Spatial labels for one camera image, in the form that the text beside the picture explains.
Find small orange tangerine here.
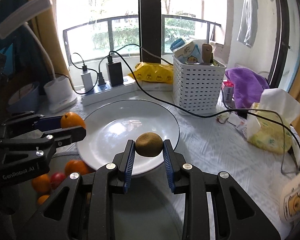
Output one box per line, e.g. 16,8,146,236
61,112,86,128

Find brown kiwi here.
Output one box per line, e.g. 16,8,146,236
135,132,163,158

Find blue bowl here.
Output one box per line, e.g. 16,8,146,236
7,82,39,113

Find white desk lamp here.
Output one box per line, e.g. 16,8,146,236
0,0,77,113

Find white round plate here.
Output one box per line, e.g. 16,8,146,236
77,100,180,170

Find small orange on mat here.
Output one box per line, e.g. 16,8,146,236
31,174,51,194

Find red cherry tomato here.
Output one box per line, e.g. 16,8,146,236
50,172,66,190

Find grey round mat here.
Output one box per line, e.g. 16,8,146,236
17,165,184,239

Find white power strip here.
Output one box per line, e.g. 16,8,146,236
81,76,139,106

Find white charger adapter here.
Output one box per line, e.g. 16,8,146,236
81,63,94,93

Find white perforated basket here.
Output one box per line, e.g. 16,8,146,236
173,58,226,115

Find black charger adapter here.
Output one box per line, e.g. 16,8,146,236
106,55,123,87

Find yellow snack bag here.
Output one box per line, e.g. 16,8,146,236
128,62,173,84

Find red white small box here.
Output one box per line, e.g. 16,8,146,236
222,80,234,103

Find yellow tissue pack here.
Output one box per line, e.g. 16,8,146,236
247,88,300,154

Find purple cloth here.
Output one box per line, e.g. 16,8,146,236
225,67,269,108

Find milk carton in basket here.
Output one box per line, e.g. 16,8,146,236
173,41,203,64

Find white cup with cartoon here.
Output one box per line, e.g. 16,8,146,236
279,173,300,223

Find hanging grey garment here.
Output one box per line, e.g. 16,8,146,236
237,0,258,48

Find long black cable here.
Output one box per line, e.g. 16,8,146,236
108,43,300,176

